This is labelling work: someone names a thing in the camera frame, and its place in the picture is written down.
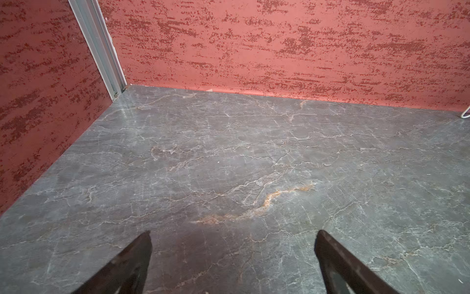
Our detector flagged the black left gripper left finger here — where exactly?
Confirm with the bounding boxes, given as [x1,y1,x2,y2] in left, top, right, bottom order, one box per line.
[73,231,153,294]

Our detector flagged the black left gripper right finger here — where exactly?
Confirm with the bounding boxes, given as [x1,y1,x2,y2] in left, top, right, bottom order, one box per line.
[315,230,397,294]

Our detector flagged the white wire dish rack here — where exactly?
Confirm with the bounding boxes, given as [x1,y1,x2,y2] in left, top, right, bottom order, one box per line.
[460,106,470,119]

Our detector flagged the aluminium left corner post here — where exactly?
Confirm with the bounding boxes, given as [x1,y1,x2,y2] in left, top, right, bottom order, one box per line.
[69,0,127,101]

